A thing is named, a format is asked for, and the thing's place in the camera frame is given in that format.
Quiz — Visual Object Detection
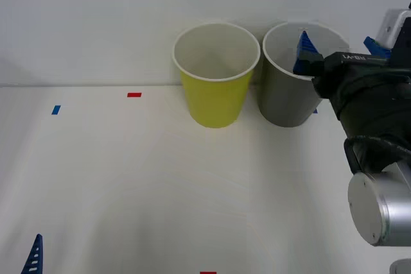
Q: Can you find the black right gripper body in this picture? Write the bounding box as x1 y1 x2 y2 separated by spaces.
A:
311 51 411 140

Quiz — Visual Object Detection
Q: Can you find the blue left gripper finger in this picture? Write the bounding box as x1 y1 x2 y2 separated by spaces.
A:
20 234 44 274

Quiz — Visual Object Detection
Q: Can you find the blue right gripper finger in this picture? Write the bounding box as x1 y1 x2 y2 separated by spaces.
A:
363 35 393 60
292 30 324 78

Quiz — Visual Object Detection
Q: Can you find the grey plastic waste bin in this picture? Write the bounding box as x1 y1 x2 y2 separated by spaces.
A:
258 21 351 128

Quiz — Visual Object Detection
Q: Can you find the yellow-green plastic waste bin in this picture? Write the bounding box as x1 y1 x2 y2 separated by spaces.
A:
172 22 261 129

